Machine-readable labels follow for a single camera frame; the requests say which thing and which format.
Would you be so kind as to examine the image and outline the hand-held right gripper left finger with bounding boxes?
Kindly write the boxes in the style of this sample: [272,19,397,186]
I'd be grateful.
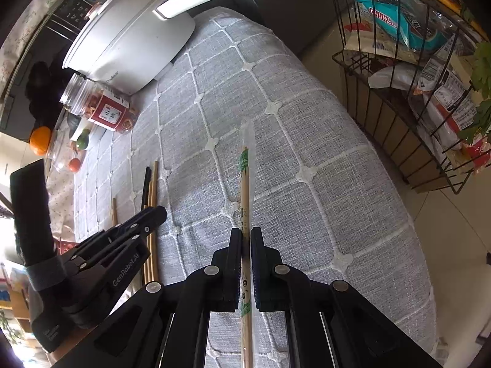
[50,228,244,368]

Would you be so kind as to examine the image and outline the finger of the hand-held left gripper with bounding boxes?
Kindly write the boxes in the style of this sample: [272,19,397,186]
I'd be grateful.
[72,207,168,268]
[100,207,156,239]

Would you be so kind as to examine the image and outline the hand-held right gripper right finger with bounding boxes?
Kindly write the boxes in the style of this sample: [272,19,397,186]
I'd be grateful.
[249,227,443,368]

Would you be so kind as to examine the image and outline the black chopstick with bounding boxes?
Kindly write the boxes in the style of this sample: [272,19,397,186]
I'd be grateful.
[141,166,151,211]

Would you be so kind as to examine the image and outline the plastic-wrapped bamboo chopsticks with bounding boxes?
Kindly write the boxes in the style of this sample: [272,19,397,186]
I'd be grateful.
[237,119,256,368]

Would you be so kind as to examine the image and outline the orange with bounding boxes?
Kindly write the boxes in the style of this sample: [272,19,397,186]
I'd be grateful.
[29,126,52,156]

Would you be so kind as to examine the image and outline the clear jar with red label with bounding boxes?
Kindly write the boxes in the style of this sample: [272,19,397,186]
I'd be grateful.
[59,73,139,133]

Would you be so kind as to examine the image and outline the black microwave oven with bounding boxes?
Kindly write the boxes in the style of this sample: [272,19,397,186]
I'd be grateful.
[0,0,96,139]

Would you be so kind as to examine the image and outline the white electric pot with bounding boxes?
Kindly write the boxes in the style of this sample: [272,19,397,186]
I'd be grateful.
[61,0,300,96]

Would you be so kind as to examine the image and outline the floral cloth cover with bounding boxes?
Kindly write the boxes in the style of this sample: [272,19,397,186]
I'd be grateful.
[0,0,85,96]

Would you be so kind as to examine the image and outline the white plastic bag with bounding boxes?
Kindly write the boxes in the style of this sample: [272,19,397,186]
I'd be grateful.
[367,63,419,90]

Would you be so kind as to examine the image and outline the white and red snack packet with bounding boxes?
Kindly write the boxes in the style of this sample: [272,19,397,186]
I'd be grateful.
[408,34,488,150]

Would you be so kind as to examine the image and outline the teal snack packet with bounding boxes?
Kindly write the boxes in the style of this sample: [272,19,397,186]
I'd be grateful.
[355,0,457,52]

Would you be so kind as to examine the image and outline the green leafy herbs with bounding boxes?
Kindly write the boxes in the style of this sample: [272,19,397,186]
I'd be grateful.
[458,42,491,146]

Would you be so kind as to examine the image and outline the black wire rack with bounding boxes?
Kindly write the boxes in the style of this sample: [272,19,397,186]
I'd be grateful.
[326,0,491,196]

